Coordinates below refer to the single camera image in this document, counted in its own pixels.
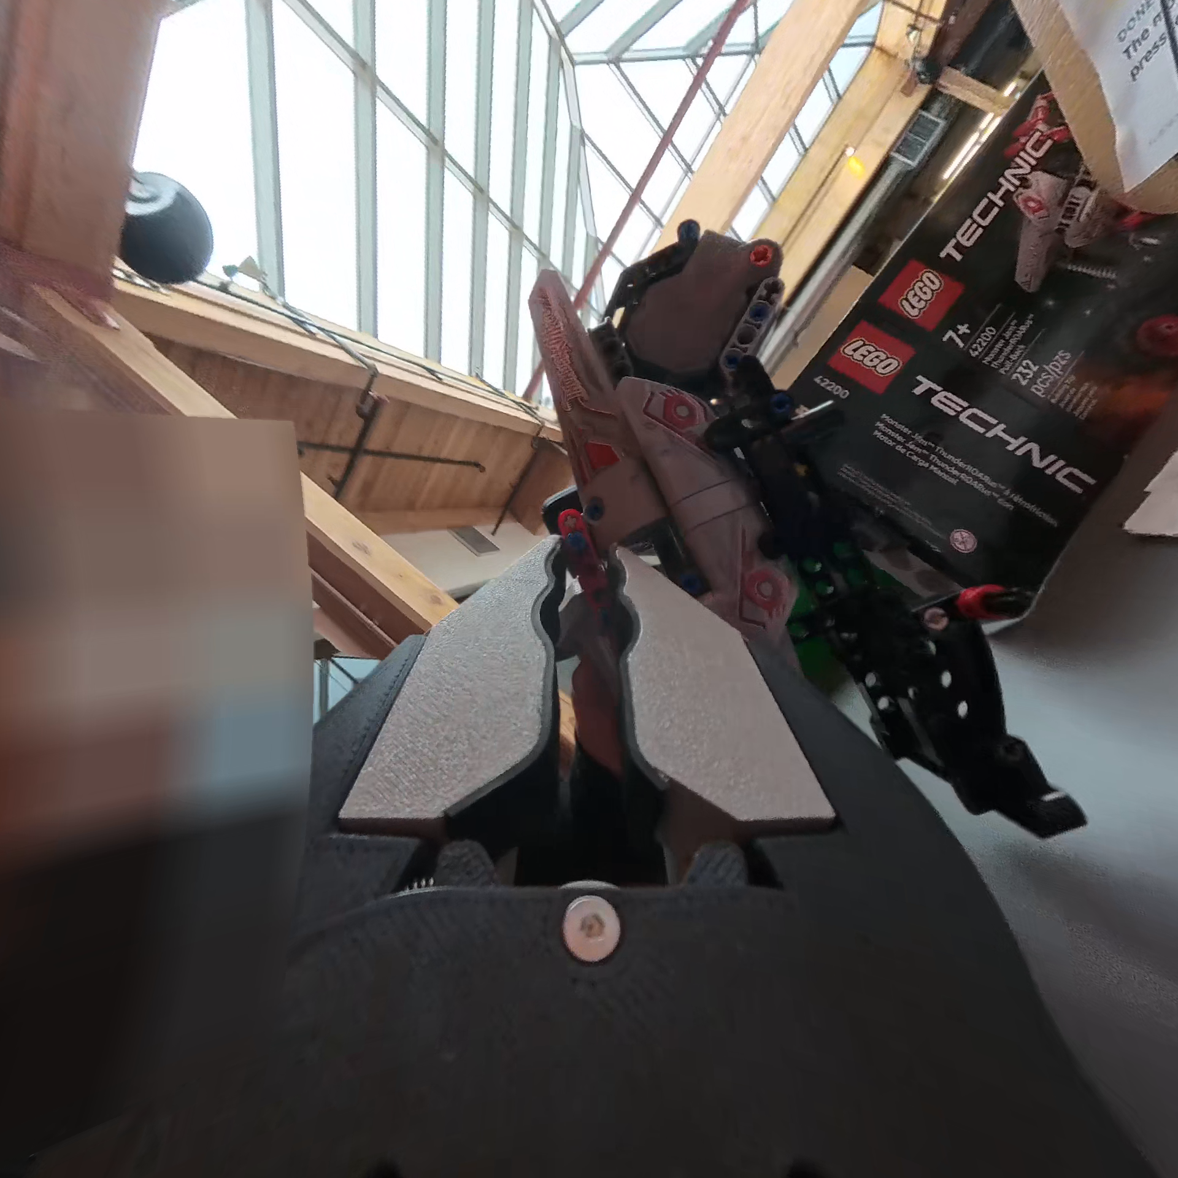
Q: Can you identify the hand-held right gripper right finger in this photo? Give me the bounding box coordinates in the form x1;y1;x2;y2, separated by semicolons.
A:
614;550;837;822

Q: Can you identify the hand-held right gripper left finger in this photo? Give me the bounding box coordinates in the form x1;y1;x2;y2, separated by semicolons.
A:
338;536;565;821

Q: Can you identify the short red holed brick beam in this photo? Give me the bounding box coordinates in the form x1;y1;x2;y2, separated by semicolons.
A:
554;508;616;616

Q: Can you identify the grey red brick vehicle model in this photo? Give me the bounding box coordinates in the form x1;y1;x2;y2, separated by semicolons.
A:
529;219;1090;839

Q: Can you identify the black cardboard set box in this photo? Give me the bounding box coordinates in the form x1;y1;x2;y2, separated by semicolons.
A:
787;69;1178;595

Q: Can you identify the black round speaker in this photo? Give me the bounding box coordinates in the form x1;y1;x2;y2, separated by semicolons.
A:
118;170;216;285

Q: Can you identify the brown instruction board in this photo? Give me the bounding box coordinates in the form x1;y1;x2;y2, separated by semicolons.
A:
1013;0;1178;220

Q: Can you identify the white instruction sheet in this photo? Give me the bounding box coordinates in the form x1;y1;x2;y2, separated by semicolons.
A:
1059;0;1178;185

